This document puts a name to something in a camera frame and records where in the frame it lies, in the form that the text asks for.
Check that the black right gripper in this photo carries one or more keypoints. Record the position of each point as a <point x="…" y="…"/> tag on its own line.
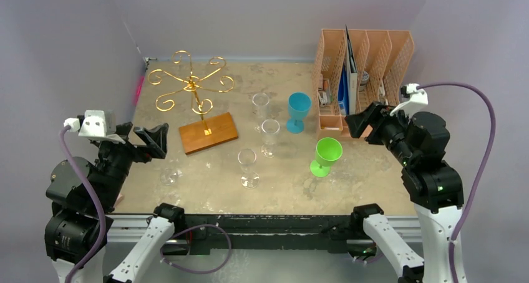
<point x="375" y="124"/>

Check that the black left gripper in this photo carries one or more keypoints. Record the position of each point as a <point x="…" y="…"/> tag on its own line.
<point x="156" y="138"/>

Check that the green plastic goblet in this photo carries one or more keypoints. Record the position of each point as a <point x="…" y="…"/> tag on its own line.
<point x="328" y="151"/>

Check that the clear flute wine glass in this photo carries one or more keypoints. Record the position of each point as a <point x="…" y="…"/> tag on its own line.
<point x="247" y="160"/>

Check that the clear glass near left arm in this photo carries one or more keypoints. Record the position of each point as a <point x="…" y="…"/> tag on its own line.
<point x="170" y="176"/>

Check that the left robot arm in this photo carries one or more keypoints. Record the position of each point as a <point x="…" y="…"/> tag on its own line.
<point x="83" y="194"/>

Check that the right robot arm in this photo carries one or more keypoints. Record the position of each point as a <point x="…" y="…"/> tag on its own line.
<point x="435" y="188"/>

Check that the gold wine glass rack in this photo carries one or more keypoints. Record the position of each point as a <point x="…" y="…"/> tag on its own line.
<point x="208" y="132"/>

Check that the blue folder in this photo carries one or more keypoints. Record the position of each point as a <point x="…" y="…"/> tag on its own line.
<point x="342" y="94"/>

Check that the grey white folder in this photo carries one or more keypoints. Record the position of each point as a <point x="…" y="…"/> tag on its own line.
<point x="351" y="75"/>

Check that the peach file organizer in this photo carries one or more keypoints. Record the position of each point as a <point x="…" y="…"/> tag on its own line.
<point x="382" y="58"/>

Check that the blue plastic goblet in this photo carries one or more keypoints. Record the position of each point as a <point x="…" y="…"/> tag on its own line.
<point x="299" y="105"/>

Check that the clear glass middle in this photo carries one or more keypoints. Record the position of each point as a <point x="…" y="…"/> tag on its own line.
<point x="270" y="129"/>

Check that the clear glass back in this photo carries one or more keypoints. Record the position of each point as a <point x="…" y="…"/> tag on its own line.
<point x="260" y="103"/>

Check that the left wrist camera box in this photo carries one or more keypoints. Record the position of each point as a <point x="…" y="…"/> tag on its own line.
<point x="98" y="124"/>

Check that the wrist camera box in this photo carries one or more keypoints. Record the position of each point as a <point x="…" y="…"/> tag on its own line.
<point x="416" y="99"/>
<point x="98" y="124"/>

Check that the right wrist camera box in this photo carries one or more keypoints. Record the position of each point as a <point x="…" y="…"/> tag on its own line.
<point x="416" y="99"/>

